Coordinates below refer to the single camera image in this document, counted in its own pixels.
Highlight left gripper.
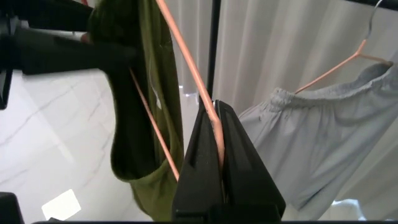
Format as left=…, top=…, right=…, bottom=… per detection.
left=0, top=15, right=137, bottom=110

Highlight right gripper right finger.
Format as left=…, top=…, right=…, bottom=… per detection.
left=215, top=99, right=286, bottom=220

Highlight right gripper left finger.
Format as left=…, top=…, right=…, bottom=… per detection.
left=172, top=105, right=225, bottom=222

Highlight pale grey shorts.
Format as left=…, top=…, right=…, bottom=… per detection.
left=238, top=60, right=398, bottom=220

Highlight green garment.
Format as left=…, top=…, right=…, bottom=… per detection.
left=88, top=0, right=185, bottom=222

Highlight pink clothes hanger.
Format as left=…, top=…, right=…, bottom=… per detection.
left=129, top=0, right=226, bottom=182
left=294, top=0, right=394, bottom=95

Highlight black clothes rack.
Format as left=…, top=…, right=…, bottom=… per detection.
left=198, top=0, right=398, bottom=105

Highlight white curtain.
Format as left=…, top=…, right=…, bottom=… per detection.
left=164, top=0, right=398, bottom=220

